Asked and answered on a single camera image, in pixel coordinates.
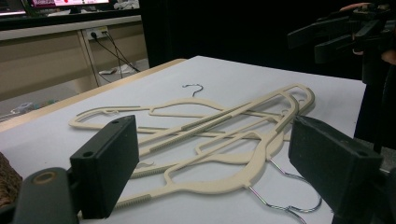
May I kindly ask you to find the white cloth on desk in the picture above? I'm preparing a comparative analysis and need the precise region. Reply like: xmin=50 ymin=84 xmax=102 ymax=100
xmin=113 ymin=0 xmax=141 ymax=10

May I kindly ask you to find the cream plastic clothes hanger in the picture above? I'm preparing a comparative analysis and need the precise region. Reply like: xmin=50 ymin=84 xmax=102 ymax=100
xmin=67 ymin=83 xmax=292 ymax=142
xmin=113 ymin=83 xmax=316 ymax=224
xmin=130 ymin=90 xmax=323 ymax=215

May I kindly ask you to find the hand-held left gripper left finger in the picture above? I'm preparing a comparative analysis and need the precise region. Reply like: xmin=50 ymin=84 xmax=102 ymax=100
xmin=69 ymin=114 xmax=140 ymax=220

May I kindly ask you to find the brown woven basket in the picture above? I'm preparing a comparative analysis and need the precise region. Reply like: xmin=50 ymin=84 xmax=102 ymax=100
xmin=0 ymin=151 xmax=23 ymax=209

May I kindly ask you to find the clear plastic clutter on floor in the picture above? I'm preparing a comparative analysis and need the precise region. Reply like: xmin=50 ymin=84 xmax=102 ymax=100
xmin=0 ymin=98 xmax=60 ymax=123

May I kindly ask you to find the black cable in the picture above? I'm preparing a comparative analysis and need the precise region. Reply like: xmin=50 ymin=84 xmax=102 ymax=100
xmin=91 ymin=33 xmax=141 ymax=74
xmin=104 ymin=30 xmax=132 ymax=78

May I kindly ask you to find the white adapter on floor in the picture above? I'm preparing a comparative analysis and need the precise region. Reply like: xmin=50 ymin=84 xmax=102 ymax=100
xmin=98 ymin=63 xmax=138 ymax=77

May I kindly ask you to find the black curtain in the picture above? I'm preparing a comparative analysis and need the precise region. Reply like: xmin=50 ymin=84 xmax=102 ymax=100
xmin=138 ymin=0 xmax=396 ymax=80

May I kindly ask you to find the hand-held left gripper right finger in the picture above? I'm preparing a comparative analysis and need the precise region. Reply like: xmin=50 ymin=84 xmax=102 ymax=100
xmin=288 ymin=115 xmax=384 ymax=219

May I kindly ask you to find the white power outlet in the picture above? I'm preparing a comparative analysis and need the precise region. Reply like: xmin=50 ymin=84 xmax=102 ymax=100
xmin=85 ymin=25 xmax=109 ymax=41

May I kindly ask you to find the monitor with pink screen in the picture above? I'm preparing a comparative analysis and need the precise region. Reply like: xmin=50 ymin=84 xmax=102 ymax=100
xmin=21 ymin=0 xmax=112 ymax=10

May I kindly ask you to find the beige office desk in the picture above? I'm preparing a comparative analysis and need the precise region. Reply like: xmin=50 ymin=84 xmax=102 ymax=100
xmin=0 ymin=14 xmax=149 ymax=103

